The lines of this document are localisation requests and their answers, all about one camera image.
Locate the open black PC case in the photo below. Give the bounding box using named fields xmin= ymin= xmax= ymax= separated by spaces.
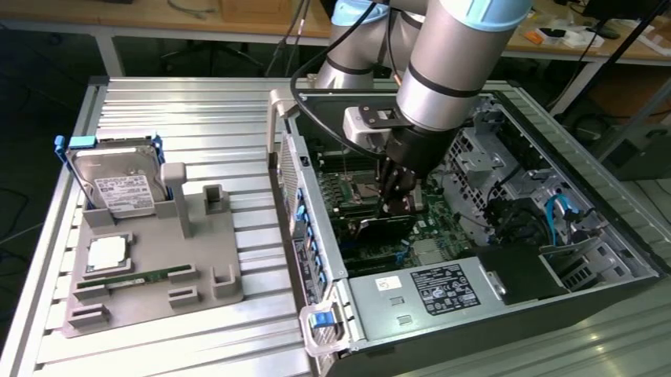
xmin=267 ymin=87 xmax=671 ymax=377

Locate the grey power supply unit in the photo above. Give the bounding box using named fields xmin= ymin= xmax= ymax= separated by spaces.
xmin=347 ymin=257 xmax=511 ymax=343

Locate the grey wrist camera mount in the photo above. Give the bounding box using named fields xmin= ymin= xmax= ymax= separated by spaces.
xmin=341 ymin=105 xmax=417 ymax=153

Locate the green RAM stick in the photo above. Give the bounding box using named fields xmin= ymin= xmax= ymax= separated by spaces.
xmin=78 ymin=269 xmax=190 ymax=287

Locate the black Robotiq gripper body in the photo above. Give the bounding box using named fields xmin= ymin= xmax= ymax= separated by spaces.
xmin=385 ymin=124 xmax=458 ymax=173

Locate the wooden desk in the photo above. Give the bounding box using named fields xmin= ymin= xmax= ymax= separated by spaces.
xmin=0 ymin=0 xmax=671 ymax=64

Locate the grey plastic parts rack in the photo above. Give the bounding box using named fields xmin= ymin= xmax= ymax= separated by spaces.
xmin=62 ymin=162 xmax=247 ymax=339

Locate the black slanted stand pole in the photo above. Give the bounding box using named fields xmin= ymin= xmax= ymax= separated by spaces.
xmin=545 ymin=0 xmax=658 ymax=115

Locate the silver chipset heatsink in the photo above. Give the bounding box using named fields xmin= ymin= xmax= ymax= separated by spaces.
xmin=413 ymin=240 xmax=454 ymax=266

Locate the blue disk wire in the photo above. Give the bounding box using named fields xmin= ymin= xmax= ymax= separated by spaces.
xmin=543 ymin=188 xmax=581 ymax=247

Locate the perforated metal disk bay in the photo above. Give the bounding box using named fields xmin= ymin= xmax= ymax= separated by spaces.
xmin=445 ymin=125 xmax=527 ymax=221

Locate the black plastic air shroud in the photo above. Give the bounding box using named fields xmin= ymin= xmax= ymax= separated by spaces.
xmin=454 ymin=243 xmax=574 ymax=307

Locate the hard disk in blue caddy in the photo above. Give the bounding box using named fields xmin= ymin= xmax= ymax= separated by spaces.
xmin=52 ymin=134 xmax=170 ymax=220

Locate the silver CPU chip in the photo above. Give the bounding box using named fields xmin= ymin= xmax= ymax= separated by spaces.
xmin=86 ymin=238 xmax=130 ymax=271

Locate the green motherboard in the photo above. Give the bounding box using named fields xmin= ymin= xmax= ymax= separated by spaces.
xmin=317 ymin=151 xmax=479 ymax=276

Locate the CPU socket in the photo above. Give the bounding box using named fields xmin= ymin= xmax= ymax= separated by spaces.
xmin=347 ymin=171 xmax=382 ymax=203

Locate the dark grey cabinet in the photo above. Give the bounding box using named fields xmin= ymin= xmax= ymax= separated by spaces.
xmin=597 ymin=124 xmax=671 ymax=182

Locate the black graphics card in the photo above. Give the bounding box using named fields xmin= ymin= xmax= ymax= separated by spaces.
xmin=347 ymin=213 xmax=422 ymax=247

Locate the white and orange box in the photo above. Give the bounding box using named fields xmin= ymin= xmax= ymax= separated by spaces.
xmin=521 ymin=26 xmax=601 ymax=49

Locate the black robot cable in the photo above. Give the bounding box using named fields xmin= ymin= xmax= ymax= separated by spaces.
xmin=290 ymin=0 xmax=389 ymax=159

